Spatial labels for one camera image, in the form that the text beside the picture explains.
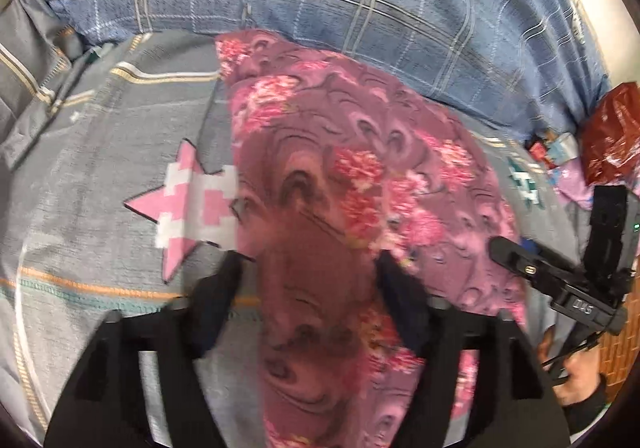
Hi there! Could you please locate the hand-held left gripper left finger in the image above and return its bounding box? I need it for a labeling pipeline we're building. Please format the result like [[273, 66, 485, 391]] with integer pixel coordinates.
[[44, 251, 246, 448]]

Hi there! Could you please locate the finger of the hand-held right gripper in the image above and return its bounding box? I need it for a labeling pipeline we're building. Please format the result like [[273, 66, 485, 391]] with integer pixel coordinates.
[[488, 235, 578, 299]]

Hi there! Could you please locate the blue plaid quilt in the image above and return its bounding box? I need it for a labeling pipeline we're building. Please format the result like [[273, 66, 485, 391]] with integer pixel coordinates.
[[27, 0, 613, 139]]

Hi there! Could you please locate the person's right hand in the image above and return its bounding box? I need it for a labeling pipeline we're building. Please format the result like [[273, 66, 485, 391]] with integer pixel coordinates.
[[552, 350, 608, 409]]

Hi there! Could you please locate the colourful small packet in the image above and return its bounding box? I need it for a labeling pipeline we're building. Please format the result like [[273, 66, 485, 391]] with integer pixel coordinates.
[[527, 128, 583, 166]]

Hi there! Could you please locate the light purple cloth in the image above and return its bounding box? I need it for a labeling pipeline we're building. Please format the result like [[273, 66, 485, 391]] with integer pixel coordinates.
[[552, 162, 597, 208]]

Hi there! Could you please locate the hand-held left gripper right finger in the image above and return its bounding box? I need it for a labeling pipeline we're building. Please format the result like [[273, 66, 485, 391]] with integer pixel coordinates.
[[377, 251, 571, 448]]

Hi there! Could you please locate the red plastic bag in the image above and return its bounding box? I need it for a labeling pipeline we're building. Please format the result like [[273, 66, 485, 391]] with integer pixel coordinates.
[[580, 82, 640, 186]]

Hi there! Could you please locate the pink floral cloth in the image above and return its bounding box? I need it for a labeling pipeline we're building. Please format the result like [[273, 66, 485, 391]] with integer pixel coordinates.
[[214, 28, 531, 448]]

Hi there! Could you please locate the grey patterned bed sheet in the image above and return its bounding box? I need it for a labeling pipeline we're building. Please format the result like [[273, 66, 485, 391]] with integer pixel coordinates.
[[0, 28, 591, 448]]

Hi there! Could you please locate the person's right forearm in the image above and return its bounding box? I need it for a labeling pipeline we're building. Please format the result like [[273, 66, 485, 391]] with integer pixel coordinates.
[[562, 375, 618, 435]]

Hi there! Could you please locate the grey striped pillowcase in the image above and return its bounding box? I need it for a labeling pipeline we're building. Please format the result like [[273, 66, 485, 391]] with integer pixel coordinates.
[[0, 0, 101, 169]]

